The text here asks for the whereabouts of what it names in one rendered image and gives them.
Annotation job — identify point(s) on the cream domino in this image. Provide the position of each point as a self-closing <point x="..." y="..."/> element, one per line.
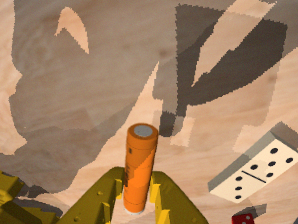
<point x="265" y="160"/>

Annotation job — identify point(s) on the red die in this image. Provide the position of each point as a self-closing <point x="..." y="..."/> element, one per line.
<point x="243" y="219"/>

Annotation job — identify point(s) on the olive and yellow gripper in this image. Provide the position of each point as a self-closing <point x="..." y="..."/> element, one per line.
<point x="96" y="205"/>

